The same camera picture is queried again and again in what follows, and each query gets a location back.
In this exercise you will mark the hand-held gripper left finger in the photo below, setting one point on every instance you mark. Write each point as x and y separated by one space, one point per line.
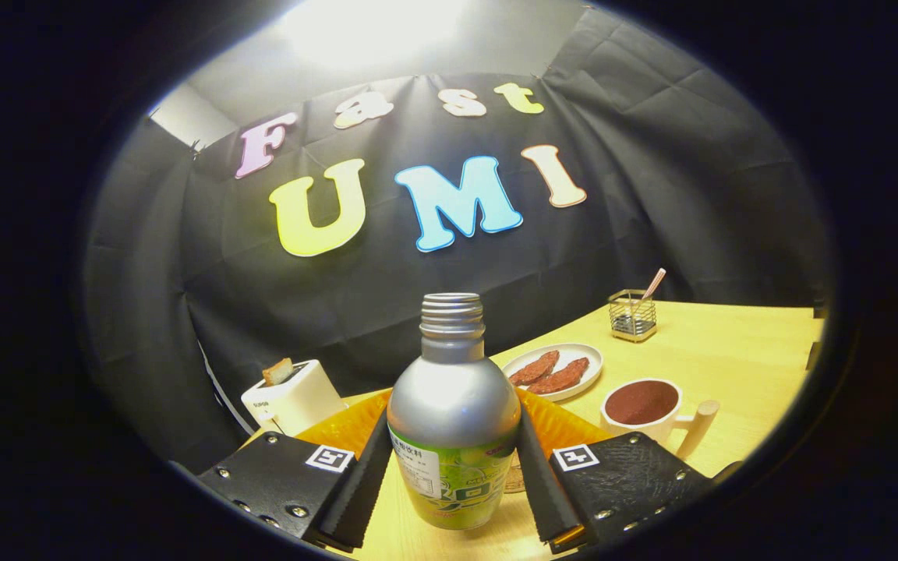
359 491

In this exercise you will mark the brown meat slice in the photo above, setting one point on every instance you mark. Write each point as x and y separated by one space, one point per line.
535 368
560 378

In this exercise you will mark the black backdrop cloth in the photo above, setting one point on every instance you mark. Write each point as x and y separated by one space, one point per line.
652 195

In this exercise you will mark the light wooden table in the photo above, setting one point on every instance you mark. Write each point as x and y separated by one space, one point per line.
730 351

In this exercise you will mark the toast slice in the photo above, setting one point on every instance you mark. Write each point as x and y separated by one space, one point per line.
277 372

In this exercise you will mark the white toaster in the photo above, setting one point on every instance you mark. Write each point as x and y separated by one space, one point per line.
297 401

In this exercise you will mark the round cork coaster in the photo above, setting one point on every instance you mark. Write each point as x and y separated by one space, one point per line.
514 477

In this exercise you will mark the pink straw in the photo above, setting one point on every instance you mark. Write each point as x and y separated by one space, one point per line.
654 284

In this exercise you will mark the silver juice bottle green label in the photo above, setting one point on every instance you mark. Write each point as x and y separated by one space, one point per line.
453 405

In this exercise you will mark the white oval plate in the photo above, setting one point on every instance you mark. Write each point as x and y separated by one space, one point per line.
585 360

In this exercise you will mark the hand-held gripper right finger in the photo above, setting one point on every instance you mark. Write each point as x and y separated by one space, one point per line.
546 491

